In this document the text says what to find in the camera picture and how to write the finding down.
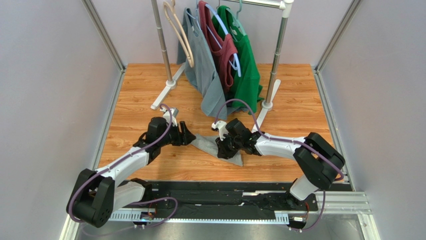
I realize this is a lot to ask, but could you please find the maroon hanging shirt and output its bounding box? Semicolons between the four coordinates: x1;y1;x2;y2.
197;0;238;93

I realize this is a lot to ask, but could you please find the white clothes rack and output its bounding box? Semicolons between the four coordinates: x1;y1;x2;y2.
151;0;293;127

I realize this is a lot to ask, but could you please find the wooden hanger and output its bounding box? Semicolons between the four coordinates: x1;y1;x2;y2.
162;0;195;68

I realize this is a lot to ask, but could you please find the light grey cloth napkin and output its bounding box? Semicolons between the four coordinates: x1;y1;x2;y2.
190;133;244;167

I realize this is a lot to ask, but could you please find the teal green hanger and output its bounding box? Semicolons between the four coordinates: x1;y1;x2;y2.
217;0;247;40

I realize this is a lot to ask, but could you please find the blue-grey hanging shirt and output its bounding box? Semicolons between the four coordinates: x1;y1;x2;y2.
176;8;228;120

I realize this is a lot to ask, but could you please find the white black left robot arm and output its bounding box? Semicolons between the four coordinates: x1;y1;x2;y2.
66;117;196;228

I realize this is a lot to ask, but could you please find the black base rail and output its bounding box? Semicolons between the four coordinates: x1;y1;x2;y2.
88;180;354;221

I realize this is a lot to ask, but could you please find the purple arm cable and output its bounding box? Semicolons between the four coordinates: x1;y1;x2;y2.
67;103;178;229
213;98;345;233

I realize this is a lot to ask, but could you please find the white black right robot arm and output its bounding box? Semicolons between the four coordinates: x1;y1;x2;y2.
211;118;346;201

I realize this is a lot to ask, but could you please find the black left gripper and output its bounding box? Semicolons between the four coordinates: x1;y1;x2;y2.
158;121;196;147

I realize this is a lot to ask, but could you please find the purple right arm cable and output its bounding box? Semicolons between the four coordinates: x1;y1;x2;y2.
213;98;345;233

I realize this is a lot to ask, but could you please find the light blue hanger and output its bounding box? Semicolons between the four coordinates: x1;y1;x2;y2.
194;0;242;81

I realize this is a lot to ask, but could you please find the green hanging shirt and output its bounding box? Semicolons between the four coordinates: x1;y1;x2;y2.
212;4;264;115

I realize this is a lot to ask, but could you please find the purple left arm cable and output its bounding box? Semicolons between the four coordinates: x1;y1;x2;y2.
67;103;178;229

